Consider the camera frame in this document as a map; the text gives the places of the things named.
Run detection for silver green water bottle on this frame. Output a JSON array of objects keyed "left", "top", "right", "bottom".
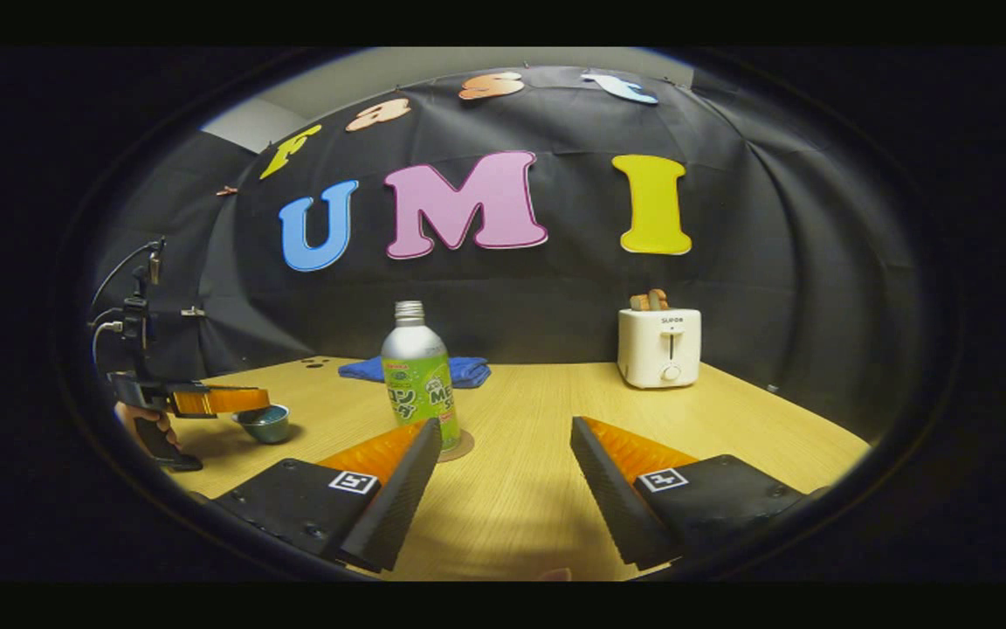
[{"left": 381, "top": 301, "right": 461, "bottom": 452}]

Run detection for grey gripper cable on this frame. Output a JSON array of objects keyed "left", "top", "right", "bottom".
[{"left": 88, "top": 238, "right": 165, "bottom": 320}]

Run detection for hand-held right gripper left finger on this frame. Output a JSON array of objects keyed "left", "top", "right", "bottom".
[{"left": 210, "top": 418, "right": 444, "bottom": 573}]

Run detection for blue towel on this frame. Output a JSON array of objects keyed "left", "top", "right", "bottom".
[{"left": 337, "top": 356, "right": 493, "bottom": 390}]

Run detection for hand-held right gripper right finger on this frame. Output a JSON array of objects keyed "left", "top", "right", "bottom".
[{"left": 569, "top": 416, "right": 805, "bottom": 570}]

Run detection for black backdrop cloth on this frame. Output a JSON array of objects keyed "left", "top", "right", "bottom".
[{"left": 88, "top": 66, "right": 919, "bottom": 429}]

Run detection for brown round coaster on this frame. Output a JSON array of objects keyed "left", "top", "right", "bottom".
[{"left": 438, "top": 428, "right": 476, "bottom": 464}]

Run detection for white toaster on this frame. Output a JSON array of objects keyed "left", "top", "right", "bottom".
[{"left": 617, "top": 308, "right": 703, "bottom": 390}]

